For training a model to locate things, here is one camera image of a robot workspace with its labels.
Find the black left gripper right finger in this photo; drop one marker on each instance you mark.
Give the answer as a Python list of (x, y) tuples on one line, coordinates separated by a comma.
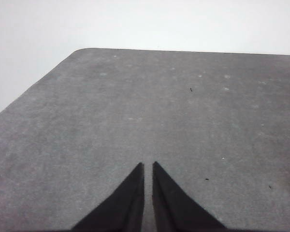
[(176, 207)]

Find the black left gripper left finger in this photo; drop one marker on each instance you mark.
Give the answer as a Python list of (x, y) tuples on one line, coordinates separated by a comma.
[(120, 207)]

